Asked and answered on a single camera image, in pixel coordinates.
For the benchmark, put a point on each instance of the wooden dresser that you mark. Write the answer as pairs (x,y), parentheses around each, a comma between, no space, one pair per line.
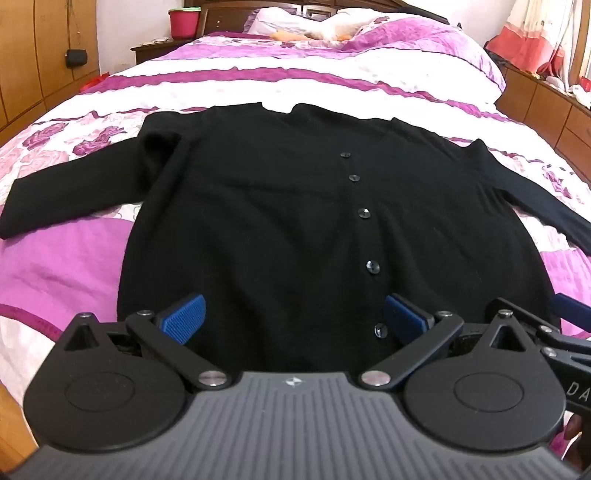
(531,98)

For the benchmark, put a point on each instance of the red plastic bucket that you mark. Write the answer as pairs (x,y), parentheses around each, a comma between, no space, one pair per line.
(184,24)

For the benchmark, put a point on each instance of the purple white folded quilt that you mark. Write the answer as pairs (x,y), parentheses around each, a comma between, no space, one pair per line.
(438,46)

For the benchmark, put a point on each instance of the red white floral curtain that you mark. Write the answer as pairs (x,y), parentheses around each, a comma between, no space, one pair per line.
(521,41)

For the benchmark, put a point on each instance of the white crumpled cloth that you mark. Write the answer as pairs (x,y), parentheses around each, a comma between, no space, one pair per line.
(579,95)

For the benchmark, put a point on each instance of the black button cardigan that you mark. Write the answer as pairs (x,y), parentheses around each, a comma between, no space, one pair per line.
(277,207)

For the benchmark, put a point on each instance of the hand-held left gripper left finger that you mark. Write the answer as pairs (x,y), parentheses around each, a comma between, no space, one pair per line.
(184,318)

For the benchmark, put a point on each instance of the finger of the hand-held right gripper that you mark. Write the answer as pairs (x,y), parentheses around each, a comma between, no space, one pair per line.
(572,310)
(521,314)

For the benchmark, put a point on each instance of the purple floral striped bedsheet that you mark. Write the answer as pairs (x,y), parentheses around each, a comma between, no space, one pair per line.
(277,87)

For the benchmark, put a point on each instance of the light wooden wardrobe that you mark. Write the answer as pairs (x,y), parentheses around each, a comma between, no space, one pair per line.
(27,55)

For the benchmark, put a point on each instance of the red cloth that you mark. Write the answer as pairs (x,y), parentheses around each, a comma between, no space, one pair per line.
(93,81)

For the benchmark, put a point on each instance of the person's right hand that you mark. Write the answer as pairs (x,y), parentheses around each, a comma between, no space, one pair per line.
(573,434)

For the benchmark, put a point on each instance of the dark wooden headboard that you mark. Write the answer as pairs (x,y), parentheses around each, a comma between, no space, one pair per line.
(221,16)

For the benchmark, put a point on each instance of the dark wooden nightstand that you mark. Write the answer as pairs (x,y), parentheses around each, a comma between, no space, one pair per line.
(148,51)

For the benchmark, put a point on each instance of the purple frilled pillow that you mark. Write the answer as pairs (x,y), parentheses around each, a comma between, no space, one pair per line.
(277,16)

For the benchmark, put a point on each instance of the white goose plush toy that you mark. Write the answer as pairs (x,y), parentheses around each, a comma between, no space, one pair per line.
(323,28)

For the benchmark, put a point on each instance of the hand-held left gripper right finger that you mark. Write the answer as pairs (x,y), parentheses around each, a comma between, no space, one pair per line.
(404,318)

